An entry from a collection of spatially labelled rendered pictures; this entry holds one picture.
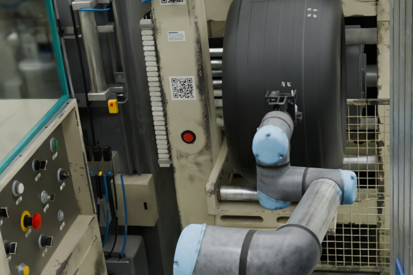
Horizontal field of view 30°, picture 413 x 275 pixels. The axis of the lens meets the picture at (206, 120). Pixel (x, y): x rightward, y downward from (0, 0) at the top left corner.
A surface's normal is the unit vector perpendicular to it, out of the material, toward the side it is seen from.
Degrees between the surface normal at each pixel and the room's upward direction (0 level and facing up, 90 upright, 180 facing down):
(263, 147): 85
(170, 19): 90
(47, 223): 90
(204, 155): 90
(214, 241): 23
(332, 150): 104
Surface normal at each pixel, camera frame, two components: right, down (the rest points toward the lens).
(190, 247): -0.33, -0.42
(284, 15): -0.18, -0.58
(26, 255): 0.98, 0.00
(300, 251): 0.58, -0.33
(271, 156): -0.21, 0.33
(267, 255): 0.10, -0.43
